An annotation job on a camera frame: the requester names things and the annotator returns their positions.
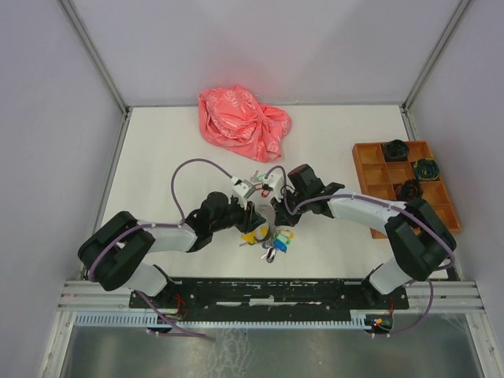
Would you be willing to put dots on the crumpled pink cloth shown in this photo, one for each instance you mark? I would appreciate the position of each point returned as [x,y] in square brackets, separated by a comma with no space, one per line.
[233,119]

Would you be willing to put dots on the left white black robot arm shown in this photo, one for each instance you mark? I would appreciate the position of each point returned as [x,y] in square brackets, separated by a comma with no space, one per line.
[113,256]

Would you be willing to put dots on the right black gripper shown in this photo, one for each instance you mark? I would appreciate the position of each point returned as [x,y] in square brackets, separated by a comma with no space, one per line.
[282,216]

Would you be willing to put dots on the large metal keyring with keys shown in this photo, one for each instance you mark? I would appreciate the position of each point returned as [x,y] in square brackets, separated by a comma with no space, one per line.
[272,239]

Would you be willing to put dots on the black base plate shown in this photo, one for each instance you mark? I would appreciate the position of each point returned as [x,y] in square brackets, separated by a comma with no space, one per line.
[283,300]

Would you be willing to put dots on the wooden compartment tray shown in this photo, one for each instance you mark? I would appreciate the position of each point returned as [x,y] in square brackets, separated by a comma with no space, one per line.
[403,171]

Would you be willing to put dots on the green tag key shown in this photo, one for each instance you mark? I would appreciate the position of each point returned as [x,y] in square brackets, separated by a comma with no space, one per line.
[257,177]

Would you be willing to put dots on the green black coiled item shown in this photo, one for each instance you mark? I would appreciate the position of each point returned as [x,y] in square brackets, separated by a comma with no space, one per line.
[426,170]

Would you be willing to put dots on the black coiled item top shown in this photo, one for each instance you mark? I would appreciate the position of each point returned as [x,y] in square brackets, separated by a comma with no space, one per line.
[395,151]

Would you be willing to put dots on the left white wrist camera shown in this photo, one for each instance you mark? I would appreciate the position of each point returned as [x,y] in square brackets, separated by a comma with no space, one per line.
[242,190]

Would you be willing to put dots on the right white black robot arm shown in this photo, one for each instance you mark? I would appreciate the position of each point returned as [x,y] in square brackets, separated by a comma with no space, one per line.
[420,242]

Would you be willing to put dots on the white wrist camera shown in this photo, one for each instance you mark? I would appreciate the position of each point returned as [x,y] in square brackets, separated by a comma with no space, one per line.
[242,190]
[274,181]

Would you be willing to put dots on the black coiled item lower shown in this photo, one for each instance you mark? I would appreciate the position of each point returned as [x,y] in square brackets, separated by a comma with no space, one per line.
[408,190]

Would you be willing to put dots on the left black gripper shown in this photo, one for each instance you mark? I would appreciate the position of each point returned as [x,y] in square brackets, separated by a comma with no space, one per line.
[250,219]

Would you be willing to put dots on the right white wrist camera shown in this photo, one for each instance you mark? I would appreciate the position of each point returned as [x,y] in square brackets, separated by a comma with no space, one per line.
[274,181]

